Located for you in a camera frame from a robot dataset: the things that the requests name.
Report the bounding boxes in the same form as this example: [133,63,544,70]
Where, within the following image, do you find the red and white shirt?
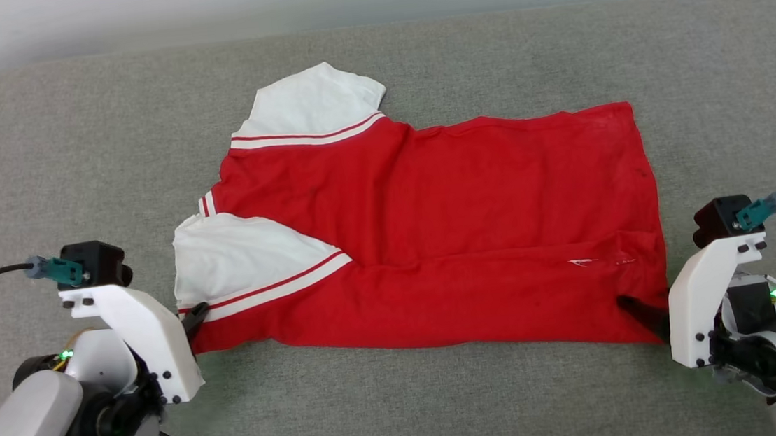
[156,34,675,386]

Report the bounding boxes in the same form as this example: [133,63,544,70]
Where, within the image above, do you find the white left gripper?
[58,275,219,414]

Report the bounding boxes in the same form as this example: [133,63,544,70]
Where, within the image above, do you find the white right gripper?
[611,230,776,375]

